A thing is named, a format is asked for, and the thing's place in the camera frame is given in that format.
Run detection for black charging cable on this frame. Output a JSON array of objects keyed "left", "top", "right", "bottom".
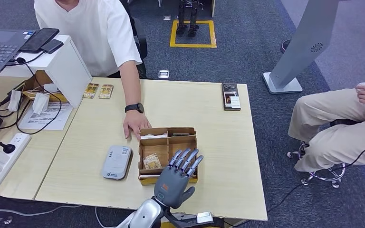
[{"left": 5, "top": 52, "right": 63, "bottom": 135}]

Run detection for white folded mask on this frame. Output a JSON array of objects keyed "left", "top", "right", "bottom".
[
  {"left": 32, "top": 92, "right": 50, "bottom": 114},
  {"left": 8, "top": 89, "right": 22, "bottom": 113}
]

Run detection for brown smartphone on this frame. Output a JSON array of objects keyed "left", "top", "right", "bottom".
[{"left": 221, "top": 83, "right": 242, "bottom": 111}]

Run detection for humanoid robot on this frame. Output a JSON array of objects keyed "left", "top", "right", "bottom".
[{"left": 175, "top": 0, "right": 201, "bottom": 38}]

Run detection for chrome stool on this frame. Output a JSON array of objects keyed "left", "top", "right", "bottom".
[{"left": 286, "top": 119, "right": 347, "bottom": 190}]

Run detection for black plug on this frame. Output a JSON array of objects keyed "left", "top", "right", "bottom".
[{"left": 0, "top": 140, "right": 16, "bottom": 154}]

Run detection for black wristwatch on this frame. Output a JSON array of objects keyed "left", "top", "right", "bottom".
[{"left": 125, "top": 102, "right": 144, "bottom": 114}]

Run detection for white paper slips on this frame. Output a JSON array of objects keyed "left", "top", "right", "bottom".
[{"left": 140, "top": 133, "right": 168, "bottom": 140}]

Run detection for hotel key card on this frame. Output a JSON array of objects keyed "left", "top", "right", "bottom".
[{"left": 142, "top": 153, "right": 163, "bottom": 170}]

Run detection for printed paper sheet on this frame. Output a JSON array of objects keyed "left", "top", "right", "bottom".
[{"left": 18, "top": 101, "right": 74, "bottom": 131}]

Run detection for white power strip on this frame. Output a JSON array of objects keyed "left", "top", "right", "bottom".
[{"left": 0, "top": 132, "right": 32, "bottom": 196}]

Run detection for person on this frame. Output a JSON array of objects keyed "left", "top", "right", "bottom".
[
  {"left": 288, "top": 82, "right": 365, "bottom": 173},
  {"left": 33, "top": 0, "right": 152, "bottom": 140}
]

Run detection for black right camera bracket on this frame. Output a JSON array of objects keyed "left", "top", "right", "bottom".
[{"left": 163, "top": 206, "right": 225, "bottom": 228}]

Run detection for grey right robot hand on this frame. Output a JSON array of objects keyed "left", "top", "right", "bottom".
[{"left": 153, "top": 149, "right": 204, "bottom": 209}]

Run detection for pale wooden desk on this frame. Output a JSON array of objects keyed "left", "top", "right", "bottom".
[
  {"left": 34, "top": 77, "right": 269, "bottom": 221},
  {"left": 0, "top": 75, "right": 92, "bottom": 201}
]

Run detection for black floor cable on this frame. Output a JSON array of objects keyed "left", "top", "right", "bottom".
[{"left": 223, "top": 140, "right": 365, "bottom": 228}]

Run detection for black round base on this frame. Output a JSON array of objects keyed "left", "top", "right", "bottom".
[{"left": 280, "top": 38, "right": 292, "bottom": 54}]

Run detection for yellow floor tape square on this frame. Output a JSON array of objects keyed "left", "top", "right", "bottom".
[{"left": 169, "top": 19, "right": 217, "bottom": 49}]

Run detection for white power cable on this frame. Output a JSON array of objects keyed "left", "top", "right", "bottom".
[{"left": 0, "top": 195, "right": 83, "bottom": 218}]

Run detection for yellow card stack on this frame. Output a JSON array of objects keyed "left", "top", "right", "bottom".
[
  {"left": 82, "top": 83, "right": 100, "bottom": 99},
  {"left": 98, "top": 84, "right": 114, "bottom": 100}
]

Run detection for brown cardboard box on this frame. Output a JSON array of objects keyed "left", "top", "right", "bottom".
[{"left": 22, "top": 69, "right": 69, "bottom": 103}]

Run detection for white desk riser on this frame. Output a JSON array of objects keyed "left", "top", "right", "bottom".
[{"left": 0, "top": 34, "right": 92, "bottom": 109}]

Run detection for grey card reader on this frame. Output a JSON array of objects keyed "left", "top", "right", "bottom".
[{"left": 102, "top": 145, "right": 134, "bottom": 181}]

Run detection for person's left hand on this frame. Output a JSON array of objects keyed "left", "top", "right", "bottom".
[{"left": 123, "top": 111, "right": 152, "bottom": 140}]

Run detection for grey kiosk stand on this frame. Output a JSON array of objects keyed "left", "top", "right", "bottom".
[{"left": 262, "top": 0, "right": 341, "bottom": 95}]

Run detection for cardboard organizer box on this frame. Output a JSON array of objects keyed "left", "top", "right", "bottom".
[{"left": 137, "top": 127, "right": 199, "bottom": 186}]

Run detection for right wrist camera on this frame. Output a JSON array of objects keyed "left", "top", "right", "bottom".
[{"left": 196, "top": 211, "right": 214, "bottom": 225}]

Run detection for black smartphone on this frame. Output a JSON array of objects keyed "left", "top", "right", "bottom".
[{"left": 19, "top": 27, "right": 60, "bottom": 53}]

